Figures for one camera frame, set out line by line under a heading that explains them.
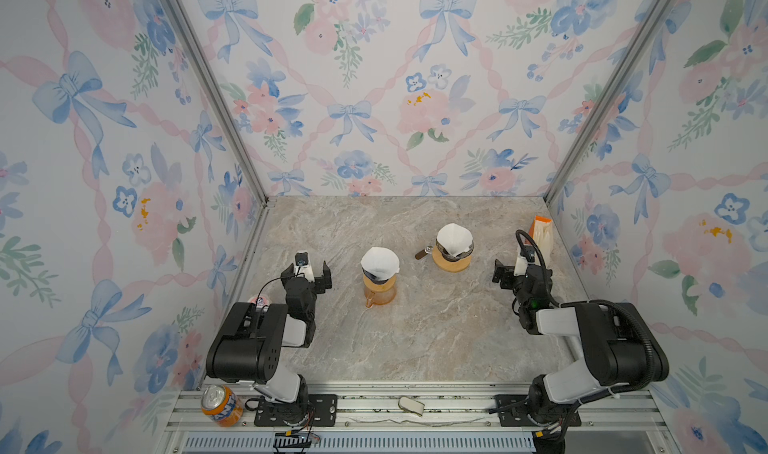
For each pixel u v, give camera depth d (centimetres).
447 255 86
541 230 98
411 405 73
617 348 45
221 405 65
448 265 88
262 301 82
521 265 82
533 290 73
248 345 45
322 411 73
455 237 88
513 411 73
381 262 86
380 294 93
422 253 96
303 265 78
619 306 51
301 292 70
